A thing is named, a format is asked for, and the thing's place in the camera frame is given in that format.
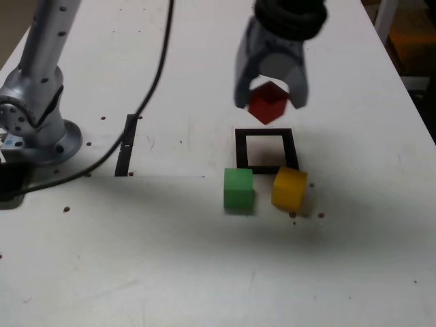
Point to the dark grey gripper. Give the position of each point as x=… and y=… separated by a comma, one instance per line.
x=272, y=42

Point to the red cube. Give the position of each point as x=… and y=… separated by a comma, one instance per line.
x=269, y=105

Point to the yellow cube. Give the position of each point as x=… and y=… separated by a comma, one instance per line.
x=289, y=187

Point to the green cube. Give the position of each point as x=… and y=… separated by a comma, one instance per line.
x=238, y=190

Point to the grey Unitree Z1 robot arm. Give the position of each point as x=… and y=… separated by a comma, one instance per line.
x=44, y=68

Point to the black tape square outline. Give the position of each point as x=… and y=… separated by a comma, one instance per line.
x=240, y=150

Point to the white board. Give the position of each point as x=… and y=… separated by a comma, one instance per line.
x=415, y=82

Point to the yellow box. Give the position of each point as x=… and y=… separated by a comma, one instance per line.
x=412, y=44

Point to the black tape strip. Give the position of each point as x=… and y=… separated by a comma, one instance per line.
x=124, y=161

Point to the white frame post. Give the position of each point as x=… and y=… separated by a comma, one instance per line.
x=386, y=17

